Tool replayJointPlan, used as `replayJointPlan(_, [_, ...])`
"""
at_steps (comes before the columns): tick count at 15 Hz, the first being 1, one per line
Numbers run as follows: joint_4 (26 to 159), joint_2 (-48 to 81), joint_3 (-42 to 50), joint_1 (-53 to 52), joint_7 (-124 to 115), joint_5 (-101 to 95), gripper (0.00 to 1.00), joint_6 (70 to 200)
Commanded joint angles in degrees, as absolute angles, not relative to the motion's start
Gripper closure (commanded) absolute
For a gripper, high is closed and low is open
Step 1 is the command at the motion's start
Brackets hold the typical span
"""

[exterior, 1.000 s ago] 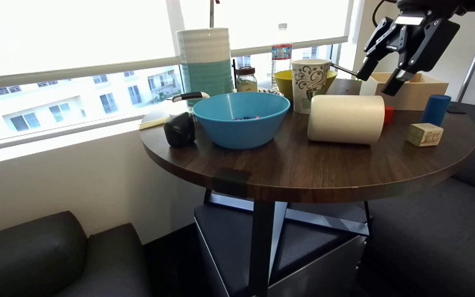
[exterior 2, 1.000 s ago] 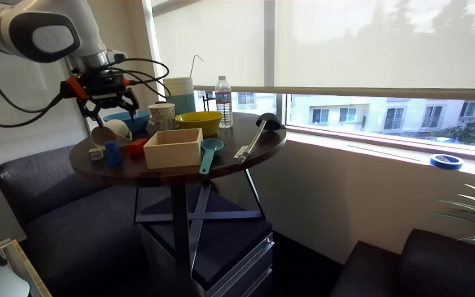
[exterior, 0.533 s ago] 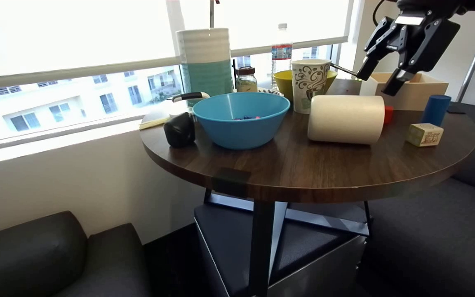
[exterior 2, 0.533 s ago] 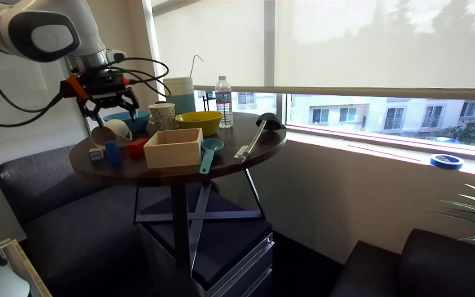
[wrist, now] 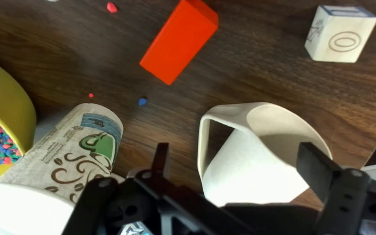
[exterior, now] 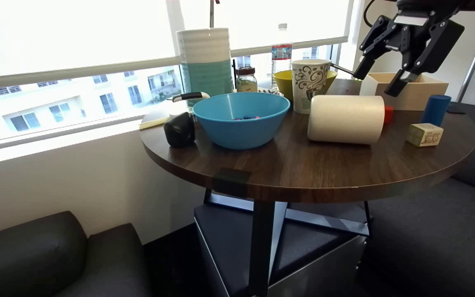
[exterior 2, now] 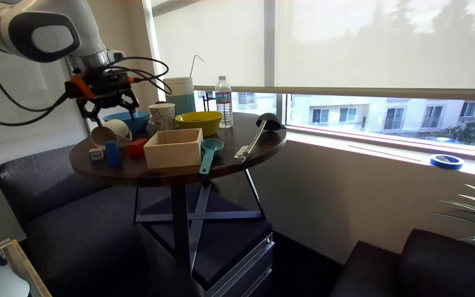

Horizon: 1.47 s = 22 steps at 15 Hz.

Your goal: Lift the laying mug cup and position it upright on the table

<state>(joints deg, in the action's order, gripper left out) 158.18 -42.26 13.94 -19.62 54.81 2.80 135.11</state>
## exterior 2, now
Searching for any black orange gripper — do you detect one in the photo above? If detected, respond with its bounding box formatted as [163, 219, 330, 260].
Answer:
[63, 66, 142, 130]

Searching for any blue cup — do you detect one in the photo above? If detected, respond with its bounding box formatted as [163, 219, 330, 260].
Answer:
[104, 138, 122, 170]

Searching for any swirl patterned paper cup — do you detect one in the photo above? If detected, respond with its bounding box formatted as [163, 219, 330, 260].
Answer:
[147, 100, 176, 133]

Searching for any blue plastic bowl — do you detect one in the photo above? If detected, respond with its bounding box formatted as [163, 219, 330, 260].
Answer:
[102, 109, 152, 135]

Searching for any red block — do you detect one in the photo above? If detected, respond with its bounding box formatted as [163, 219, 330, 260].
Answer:
[125, 137, 150, 161]

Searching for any engraved wooden cube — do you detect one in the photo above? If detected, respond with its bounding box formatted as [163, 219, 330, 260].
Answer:
[87, 145, 107, 163]

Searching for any pale wooden box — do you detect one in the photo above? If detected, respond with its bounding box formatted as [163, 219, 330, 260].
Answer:
[142, 127, 204, 170]

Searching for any white teal striped container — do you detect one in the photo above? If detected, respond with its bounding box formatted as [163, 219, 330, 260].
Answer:
[163, 76, 198, 117]

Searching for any yellow bowl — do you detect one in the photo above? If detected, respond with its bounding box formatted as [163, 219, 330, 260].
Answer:
[173, 110, 224, 138]

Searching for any teal plastic scoop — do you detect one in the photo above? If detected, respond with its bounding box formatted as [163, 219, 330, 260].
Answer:
[198, 137, 226, 176]

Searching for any clear water bottle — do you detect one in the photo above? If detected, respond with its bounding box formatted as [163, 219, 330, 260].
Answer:
[214, 74, 234, 130]

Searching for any dark grey sofa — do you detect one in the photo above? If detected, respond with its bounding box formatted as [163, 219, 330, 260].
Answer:
[0, 143, 206, 297]

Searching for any narrow white roller blind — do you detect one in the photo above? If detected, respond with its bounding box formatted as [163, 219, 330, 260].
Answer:
[153, 0, 267, 89]

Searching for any black metal table base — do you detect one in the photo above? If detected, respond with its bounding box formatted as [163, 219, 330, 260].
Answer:
[134, 166, 267, 277]

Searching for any black ladle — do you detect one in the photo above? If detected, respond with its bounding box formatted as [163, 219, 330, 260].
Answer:
[232, 112, 287, 163]

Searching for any grey drawer cabinet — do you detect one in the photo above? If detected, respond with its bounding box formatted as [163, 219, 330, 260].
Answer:
[137, 213, 277, 297]

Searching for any wide white roller blind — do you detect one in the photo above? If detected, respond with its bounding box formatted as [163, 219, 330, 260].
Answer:
[274, 0, 475, 94]

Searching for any black leather armchair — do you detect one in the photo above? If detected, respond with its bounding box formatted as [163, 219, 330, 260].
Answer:
[328, 227, 475, 297]

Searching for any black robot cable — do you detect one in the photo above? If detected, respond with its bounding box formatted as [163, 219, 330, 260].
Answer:
[0, 39, 72, 128]
[107, 54, 175, 95]

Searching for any pale wooden frame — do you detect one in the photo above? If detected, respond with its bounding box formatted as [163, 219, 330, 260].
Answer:
[0, 236, 53, 297]

